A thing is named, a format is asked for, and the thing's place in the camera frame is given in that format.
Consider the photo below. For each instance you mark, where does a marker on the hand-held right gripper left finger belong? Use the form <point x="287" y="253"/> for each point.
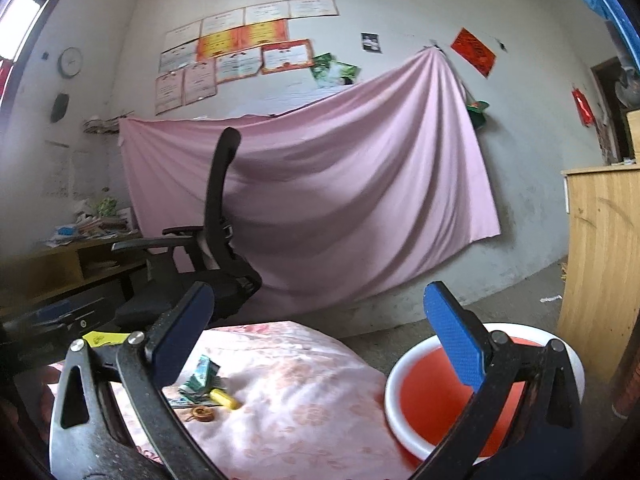
<point x="182" y="330"/>

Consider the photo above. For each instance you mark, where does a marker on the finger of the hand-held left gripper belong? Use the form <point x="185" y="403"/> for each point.
<point x="85" y="317"/>

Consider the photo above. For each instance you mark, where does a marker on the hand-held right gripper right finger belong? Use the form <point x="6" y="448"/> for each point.
<point x="452" y="330"/>

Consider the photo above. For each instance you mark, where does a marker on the teal white wrapper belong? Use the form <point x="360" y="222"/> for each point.
<point x="202" y="372"/>

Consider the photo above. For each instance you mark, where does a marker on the orange bin with white rim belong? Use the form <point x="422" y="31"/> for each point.
<point x="425" y="400"/>

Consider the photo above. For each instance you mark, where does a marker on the small yellow tube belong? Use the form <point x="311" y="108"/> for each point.
<point x="225" y="399"/>

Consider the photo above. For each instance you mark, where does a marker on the wooden desk shelf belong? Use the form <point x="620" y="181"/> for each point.
<point x="45" y="270"/>

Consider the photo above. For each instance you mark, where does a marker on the pile of papers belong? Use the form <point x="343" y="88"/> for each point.
<point x="95" y="222"/>

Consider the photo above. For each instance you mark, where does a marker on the black office chair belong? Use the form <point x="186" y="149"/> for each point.
<point x="220" y="200"/>

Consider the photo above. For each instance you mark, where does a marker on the wooden cabinet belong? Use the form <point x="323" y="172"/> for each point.
<point x="605" y="260"/>

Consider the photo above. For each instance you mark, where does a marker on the pink cloth sheet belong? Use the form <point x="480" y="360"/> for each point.
<point x="350" y="185"/>

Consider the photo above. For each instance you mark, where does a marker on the green cap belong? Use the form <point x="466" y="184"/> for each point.
<point x="477" y="112"/>

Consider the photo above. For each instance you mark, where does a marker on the red hanging ornament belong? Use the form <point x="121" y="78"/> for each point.
<point x="582" y="106"/>

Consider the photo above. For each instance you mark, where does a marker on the green landscape photo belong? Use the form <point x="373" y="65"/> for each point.
<point x="321" y="65"/>
<point x="344" y="74"/>

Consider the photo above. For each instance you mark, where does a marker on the red paper square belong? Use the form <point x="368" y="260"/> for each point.
<point x="472" y="51"/>

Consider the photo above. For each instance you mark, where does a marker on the black and white photo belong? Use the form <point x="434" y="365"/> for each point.
<point x="371" y="43"/>

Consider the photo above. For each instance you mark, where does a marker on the grey hanging object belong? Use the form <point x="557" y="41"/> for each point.
<point x="627" y="87"/>

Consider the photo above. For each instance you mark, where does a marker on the window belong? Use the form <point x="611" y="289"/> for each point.
<point x="30" y="5"/>

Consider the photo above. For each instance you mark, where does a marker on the white wall calendar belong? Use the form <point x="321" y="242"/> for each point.
<point x="59" y="167"/>

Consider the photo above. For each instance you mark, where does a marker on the black hanging wall object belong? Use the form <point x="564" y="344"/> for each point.
<point x="59" y="107"/>

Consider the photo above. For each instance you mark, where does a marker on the round wall clock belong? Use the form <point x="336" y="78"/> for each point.
<point x="70" y="62"/>

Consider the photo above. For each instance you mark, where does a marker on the group of wall certificates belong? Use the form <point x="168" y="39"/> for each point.
<point x="235" y="45"/>

